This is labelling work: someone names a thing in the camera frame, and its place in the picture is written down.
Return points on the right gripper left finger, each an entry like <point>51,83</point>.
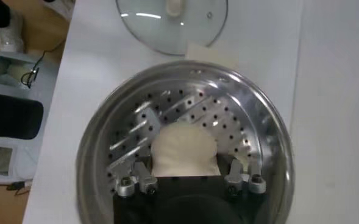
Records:
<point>145,181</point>

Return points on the stainless steel steamer basket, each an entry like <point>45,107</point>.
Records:
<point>106,121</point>

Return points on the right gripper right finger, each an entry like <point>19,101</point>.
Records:
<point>235,176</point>

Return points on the glass pot lid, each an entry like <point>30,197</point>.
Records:
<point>154,30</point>

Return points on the white steamed baozi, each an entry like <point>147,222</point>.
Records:
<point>183,149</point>

